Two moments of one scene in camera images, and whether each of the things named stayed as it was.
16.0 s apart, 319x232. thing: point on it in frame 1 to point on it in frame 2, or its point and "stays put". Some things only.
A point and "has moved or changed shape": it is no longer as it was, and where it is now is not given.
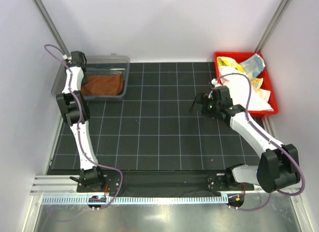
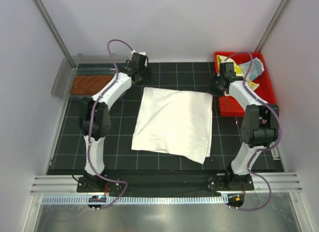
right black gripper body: x=210 y=107 to x=215 y=89
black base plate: x=161 y=181 stays put
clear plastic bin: x=108 y=78 stays put
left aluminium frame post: x=51 y=24 stays put
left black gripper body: x=85 y=80 to x=142 y=71
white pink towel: x=239 y=86 has moved or changed shape
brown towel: x=105 y=85 stays put
